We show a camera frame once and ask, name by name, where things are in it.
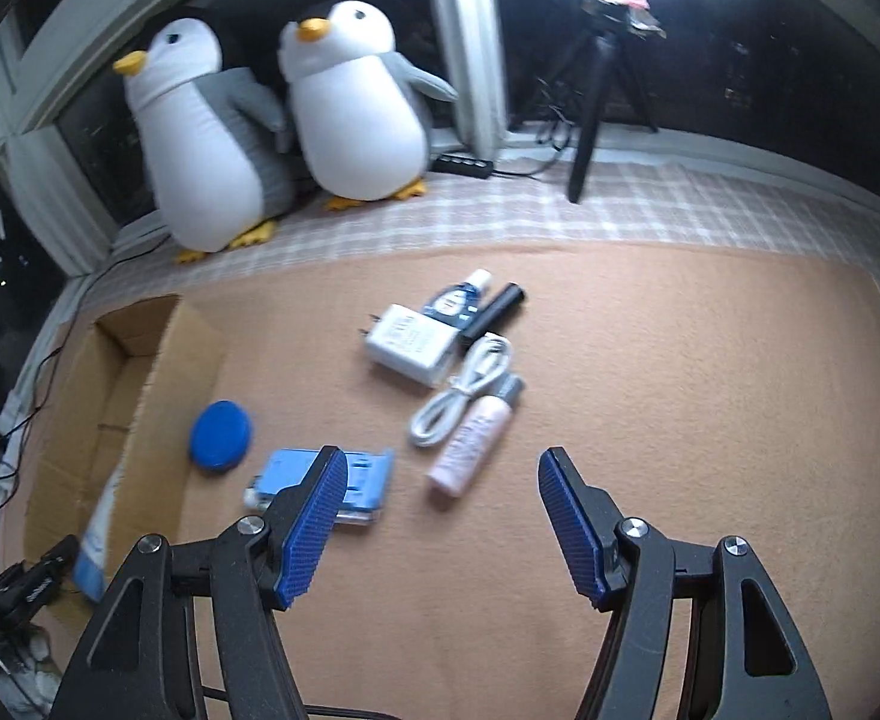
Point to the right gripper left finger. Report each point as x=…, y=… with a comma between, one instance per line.
x=138, y=656

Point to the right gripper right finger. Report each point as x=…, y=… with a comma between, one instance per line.
x=745, y=658

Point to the blue round lid container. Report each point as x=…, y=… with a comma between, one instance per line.
x=221, y=437

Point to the cardboard box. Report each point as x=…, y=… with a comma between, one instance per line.
x=141, y=378

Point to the blue plastic clip case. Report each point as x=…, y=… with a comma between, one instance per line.
x=368, y=477

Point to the pink spray bottle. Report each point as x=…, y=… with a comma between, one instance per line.
x=475, y=438

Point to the white power adapter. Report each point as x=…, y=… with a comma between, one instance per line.
x=412, y=344

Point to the black cylinder tube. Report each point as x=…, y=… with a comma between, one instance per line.
x=496, y=314

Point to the white aqua lotion tube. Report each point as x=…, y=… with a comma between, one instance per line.
x=91, y=572

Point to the clear blue liquid bottle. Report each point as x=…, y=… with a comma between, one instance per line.
x=458, y=304

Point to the plaid checkered cloth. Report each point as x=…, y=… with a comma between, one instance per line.
x=624, y=202

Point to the large penguin plush toy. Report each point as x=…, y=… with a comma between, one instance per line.
x=216, y=144

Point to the black power strip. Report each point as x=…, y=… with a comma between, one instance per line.
x=463, y=165

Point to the small penguin plush toy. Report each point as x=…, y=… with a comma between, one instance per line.
x=359, y=106

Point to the black tripod stand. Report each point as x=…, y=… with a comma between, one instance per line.
x=592, y=60

